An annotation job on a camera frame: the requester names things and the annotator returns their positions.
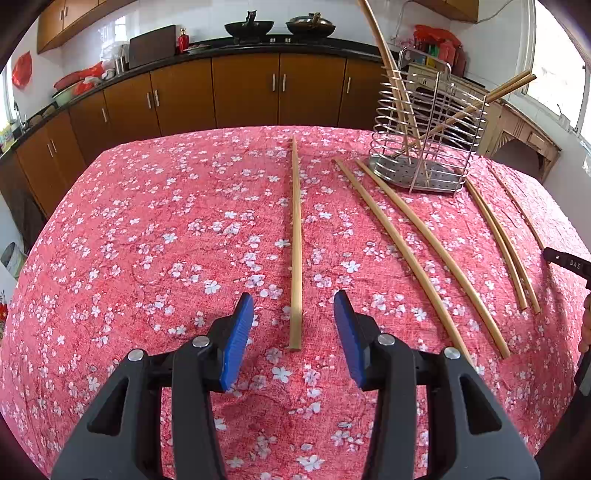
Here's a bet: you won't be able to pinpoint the black wok left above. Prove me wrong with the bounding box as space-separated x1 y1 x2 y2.
224 10 274 41

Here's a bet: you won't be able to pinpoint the bamboo chopstick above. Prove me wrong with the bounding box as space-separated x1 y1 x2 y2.
477 190 542 314
465 178 528 311
335 159 474 366
355 158 513 361
490 169 545 250

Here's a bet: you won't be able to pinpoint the pink floral tablecloth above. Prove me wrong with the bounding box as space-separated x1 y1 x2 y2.
1 127 588 479

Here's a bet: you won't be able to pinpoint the leaning chopstick in holder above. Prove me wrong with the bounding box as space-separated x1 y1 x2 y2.
396 69 533 158
406 73 539 153

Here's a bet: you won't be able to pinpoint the red bottle on counter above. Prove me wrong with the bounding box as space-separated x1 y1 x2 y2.
177 28 189 53

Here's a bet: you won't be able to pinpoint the person's right hand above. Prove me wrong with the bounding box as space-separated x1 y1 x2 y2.
578 294 591 354

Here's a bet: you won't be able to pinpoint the brown upper kitchen cabinets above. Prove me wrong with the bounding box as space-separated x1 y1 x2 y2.
37 0 134 54

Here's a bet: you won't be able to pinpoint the black wok with lid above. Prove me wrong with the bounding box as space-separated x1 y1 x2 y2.
286 12 335 41

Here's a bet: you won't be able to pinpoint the tall chopstick in holder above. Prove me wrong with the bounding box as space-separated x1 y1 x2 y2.
358 0 423 158

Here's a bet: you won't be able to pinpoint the brown lower kitchen cabinets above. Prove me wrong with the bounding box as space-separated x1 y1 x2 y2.
1 52 386 246

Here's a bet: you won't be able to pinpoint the red bag on wall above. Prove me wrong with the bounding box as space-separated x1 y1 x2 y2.
11 51 33 90

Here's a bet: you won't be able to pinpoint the red items on counter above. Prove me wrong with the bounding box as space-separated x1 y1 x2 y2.
54 61 105 97

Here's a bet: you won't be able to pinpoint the dark cutting board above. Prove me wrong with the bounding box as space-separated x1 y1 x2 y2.
128 25 176 69

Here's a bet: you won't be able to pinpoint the bamboo chopstick view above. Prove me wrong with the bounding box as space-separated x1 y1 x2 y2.
288 137 303 351

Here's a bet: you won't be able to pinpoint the window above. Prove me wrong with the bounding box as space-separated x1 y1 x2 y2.
528 1 590 145

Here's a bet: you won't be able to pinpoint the steel wire utensil holder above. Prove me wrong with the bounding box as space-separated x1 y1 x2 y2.
369 48 488 193

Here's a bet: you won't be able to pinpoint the red packages on side table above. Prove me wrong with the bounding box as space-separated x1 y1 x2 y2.
413 24 467 77

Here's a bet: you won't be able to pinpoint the cream wooden side table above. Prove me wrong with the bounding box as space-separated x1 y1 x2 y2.
478 100 561 183

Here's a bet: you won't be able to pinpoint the brown kitchen cabinets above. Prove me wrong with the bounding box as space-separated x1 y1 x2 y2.
37 0 134 54
1 52 386 246

